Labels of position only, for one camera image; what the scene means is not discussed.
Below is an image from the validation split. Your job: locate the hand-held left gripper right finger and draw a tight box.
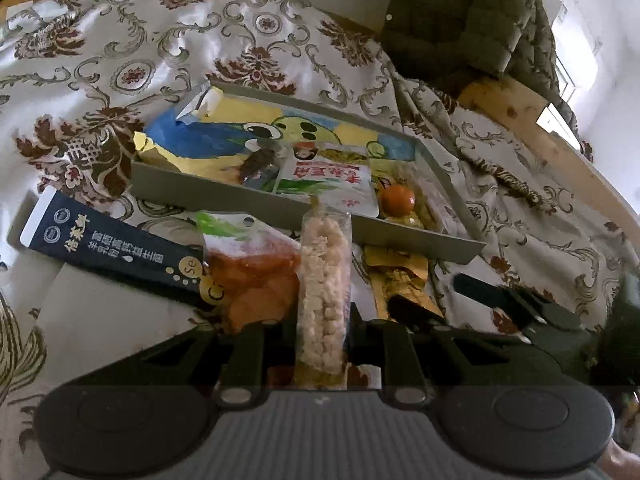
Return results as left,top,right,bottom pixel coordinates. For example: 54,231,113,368
347,305,546,408

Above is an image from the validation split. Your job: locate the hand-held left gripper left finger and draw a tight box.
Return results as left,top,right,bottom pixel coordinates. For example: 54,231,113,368
107,317,300,408

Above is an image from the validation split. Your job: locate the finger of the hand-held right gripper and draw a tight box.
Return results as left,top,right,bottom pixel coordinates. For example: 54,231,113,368
452,272,553,333
389,294,451,333

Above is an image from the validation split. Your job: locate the gold snack packet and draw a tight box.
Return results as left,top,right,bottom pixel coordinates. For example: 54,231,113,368
362,244,444,322

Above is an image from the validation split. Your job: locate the clear puffed rice bar packet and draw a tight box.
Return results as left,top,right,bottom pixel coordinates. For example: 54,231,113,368
294,195,354,392

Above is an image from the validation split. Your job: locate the orange snack bag green top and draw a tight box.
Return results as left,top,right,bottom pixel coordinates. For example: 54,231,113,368
195,210,304,334

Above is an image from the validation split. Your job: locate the orange tangerine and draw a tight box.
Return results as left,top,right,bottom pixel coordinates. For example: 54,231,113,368
380,184,417,216

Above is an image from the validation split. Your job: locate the white green snack pouch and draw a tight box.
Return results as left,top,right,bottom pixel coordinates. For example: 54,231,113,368
274,141,379,219

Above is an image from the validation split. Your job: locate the navy blue long packet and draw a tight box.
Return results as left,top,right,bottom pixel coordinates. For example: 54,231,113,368
20,187,237,312

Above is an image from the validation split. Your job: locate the grey plastic tray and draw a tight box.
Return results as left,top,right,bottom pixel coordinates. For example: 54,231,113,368
131,80,488,266

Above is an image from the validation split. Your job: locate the dark snack packet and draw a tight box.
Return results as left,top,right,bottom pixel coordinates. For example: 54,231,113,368
237,141,284,186

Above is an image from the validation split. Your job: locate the person's right forearm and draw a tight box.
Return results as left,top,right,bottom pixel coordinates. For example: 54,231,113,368
597,437,640,480

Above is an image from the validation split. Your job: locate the clear biscuit packet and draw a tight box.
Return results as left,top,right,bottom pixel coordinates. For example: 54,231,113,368
400,164,452,234

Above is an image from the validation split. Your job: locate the cartoon paper tray liner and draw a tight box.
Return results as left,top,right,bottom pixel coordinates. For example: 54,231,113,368
134,86,420,197

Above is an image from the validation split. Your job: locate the white air conditioner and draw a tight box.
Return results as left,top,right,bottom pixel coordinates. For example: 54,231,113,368
550,2,612,107

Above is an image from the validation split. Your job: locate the green quilted jacket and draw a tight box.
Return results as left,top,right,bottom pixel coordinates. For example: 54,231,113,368
379,0,582,137

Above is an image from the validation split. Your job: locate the floral printed blanket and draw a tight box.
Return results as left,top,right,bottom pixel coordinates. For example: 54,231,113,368
0,0,640,480

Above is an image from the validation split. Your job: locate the wooden bed frame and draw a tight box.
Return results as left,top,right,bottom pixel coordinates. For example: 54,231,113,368
0,0,640,243

